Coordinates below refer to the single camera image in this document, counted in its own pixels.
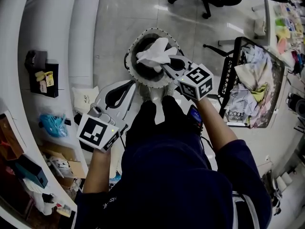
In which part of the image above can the round grey fabric basket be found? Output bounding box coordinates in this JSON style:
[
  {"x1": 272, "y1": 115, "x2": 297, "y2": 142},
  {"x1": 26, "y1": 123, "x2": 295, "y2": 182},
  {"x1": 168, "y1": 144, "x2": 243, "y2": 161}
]
[{"x1": 123, "y1": 27, "x2": 189, "y2": 89}]

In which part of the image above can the teal long box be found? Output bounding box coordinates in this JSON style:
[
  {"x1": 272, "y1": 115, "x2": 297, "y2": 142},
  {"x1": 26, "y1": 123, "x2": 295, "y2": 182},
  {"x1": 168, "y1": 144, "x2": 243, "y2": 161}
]
[{"x1": 13, "y1": 154, "x2": 49, "y2": 190}]

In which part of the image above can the blue plastic bag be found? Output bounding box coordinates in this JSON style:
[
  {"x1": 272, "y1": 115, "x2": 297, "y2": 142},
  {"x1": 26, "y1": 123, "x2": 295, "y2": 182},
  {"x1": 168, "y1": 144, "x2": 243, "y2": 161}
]
[{"x1": 39, "y1": 113, "x2": 69, "y2": 138}]

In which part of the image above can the person's left leg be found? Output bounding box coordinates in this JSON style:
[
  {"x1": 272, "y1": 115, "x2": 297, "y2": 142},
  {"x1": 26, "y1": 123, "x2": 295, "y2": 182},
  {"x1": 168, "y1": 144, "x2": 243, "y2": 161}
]
[{"x1": 125, "y1": 100, "x2": 158, "y2": 150}]

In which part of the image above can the person's grey right shoe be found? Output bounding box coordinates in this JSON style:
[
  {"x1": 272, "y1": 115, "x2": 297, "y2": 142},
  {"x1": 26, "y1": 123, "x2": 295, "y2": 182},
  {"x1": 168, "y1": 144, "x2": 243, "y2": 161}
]
[{"x1": 161, "y1": 81, "x2": 177, "y2": 98}]

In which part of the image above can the black flat box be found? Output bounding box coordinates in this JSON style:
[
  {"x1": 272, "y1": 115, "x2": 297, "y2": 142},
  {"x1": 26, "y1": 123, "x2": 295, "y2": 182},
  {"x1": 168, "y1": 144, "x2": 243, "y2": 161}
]
[{"x1": 29, "y1": 60, "x2": 60, "y2": 99}]

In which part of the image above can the person's leg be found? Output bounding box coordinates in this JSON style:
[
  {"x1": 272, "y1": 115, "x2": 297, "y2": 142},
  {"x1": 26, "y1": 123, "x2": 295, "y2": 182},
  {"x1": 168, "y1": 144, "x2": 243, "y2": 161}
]
[
  {"x1": 155, "y1": 95, "x2": 203, "y2": 143},
  {"x1": 125, "y1": 100, "x2": 158, "y2": 150}
]

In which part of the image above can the white curved shelf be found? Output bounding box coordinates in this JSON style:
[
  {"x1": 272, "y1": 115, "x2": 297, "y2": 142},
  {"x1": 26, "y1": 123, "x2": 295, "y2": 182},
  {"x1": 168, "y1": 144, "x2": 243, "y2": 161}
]
[{"x1": 0, "y1": 0, "x2": 95, "y2": 229}]

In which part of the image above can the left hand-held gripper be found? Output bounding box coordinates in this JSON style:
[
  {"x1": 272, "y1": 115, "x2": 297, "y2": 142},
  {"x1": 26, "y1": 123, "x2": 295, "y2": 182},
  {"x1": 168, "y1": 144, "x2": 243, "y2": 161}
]
[{"x1": 76, "y1": 80, "x2": 138, "y2": 154}]

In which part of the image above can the black device with blue screen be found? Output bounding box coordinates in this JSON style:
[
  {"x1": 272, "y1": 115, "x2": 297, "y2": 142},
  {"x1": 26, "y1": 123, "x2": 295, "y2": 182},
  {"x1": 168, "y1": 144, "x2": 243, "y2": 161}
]
[{"x1": 189, "y1": 104, "x2": 203, "y2": 129}]

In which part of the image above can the small beige box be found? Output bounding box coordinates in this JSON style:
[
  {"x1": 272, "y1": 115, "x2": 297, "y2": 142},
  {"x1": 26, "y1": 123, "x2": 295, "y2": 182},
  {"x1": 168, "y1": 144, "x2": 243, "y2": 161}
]
[{"x1": 253, "y1": 20, "x2": 267, "y2": 36}]

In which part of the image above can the black cable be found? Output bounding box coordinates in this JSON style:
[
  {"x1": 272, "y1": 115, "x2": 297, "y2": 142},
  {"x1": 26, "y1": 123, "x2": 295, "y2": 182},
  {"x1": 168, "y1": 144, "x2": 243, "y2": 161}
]
[{"x1": 199, "y1": 127, "x2": 216, "y2": 171}]

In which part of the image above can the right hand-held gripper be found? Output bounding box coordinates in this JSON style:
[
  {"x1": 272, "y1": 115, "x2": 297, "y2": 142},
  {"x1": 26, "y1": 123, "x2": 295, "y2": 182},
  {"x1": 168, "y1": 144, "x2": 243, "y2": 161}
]
[{"x1": 159, "y1": 54, "x2": 214, "y2": 102}]

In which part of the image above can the person's navy shirt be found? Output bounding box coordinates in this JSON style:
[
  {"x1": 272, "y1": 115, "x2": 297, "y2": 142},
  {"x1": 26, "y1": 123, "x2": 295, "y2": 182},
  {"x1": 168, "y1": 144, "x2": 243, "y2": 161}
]
[{"x1": 73, "y1": 132, "x2": 273, "y2": 229}]

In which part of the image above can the open cardboard box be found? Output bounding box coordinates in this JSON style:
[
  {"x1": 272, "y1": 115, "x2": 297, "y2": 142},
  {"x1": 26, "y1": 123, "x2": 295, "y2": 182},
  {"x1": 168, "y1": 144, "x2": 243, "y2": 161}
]
[{"x1": 42, "y1": 148, "x2": 87, "y2": 185}]

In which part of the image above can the person's grey shoe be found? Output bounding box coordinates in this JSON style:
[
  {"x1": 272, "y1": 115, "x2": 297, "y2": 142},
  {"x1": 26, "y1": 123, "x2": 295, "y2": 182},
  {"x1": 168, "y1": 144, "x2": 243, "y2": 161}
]
[
  {"x1": 161, "y1": 81, "x2": 177, "y2": 98},
  {"x1": 138, "y1": 84, "x2": 153, "y2": 103}
]

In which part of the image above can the pile of mixed clothes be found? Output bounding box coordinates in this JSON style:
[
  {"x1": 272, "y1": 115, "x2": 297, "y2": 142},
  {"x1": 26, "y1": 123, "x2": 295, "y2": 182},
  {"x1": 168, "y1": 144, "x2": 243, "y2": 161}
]
[{"x1": 227, "y1": 43, "x2": 275, "y2": 129}]

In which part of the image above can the brown wooden box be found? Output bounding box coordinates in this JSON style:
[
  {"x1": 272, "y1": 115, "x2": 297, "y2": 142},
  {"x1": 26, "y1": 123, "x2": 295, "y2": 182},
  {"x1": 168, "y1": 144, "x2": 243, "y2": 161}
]
[{"x1": 0, "y1": 113, "x2": 25, "y2": 161}]

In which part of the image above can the person's right forearm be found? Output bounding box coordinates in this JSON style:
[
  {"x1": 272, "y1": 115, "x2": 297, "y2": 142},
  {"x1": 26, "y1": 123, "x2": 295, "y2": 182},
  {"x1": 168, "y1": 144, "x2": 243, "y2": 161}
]
[{"x1": 195, "y1": 96, "x2": 239, "y2": 153}]

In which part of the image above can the person's left forearm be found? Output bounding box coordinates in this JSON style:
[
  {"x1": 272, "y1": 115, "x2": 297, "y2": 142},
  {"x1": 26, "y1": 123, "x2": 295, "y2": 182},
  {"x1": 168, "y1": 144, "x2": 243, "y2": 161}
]
[{"x1": 82, "y1": 148, "x2": 112, "y2": 195}]

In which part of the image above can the person's grey left shoe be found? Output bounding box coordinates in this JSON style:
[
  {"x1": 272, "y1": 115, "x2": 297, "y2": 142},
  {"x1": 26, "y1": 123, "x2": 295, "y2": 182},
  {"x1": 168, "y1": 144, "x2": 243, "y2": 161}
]
[{"x1": 138, "y1": 84, "x2": 153, "y2": 103}]

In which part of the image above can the black plastic crate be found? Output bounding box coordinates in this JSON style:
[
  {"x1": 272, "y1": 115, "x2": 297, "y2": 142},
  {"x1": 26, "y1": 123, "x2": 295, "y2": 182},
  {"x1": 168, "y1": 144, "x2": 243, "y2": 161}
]
[{"x1": 217, "y1": 36, "x2": 286, "y2": 129}]

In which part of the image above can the dark small bag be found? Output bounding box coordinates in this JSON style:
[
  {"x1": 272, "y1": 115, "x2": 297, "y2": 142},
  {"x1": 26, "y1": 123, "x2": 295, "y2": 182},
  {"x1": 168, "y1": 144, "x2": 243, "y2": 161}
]
[{"x1": 24, "y1": 50, "x2": 48, "y2": 69}]

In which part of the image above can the grey white strap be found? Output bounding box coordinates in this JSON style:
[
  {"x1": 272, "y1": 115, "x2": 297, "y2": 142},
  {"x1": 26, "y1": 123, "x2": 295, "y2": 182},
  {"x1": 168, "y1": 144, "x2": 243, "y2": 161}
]
[{"x1": 231, "y1": 190, "x2": 261, "y2": 229}]

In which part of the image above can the person's right leg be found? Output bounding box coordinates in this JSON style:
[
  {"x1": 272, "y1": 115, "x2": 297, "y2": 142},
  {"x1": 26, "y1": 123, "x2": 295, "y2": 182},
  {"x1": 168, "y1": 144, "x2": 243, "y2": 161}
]
[{"x1": 155, "y1": 95, "x2": 203, "y2": 143}]

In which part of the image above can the white desk with clutter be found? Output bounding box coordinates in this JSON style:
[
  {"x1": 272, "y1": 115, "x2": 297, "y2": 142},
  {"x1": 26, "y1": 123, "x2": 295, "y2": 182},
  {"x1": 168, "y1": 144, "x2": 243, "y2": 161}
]
[{"x1": 252, "y1": 0, "x2": 305, "y2": 68}]

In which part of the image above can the white clothes piece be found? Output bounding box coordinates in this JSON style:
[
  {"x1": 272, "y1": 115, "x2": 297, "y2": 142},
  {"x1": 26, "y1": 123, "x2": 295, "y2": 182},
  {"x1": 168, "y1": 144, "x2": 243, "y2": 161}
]
[{"x1": 135, "y1": 37, "x2": 173, "y2": 73}]

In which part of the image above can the white printed pillow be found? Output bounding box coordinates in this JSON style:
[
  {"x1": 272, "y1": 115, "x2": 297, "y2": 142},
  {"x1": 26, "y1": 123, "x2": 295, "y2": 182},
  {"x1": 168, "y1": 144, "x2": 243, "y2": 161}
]
[{"x1": 71, "y1": 85, "x2": 100, "y2": 115}]

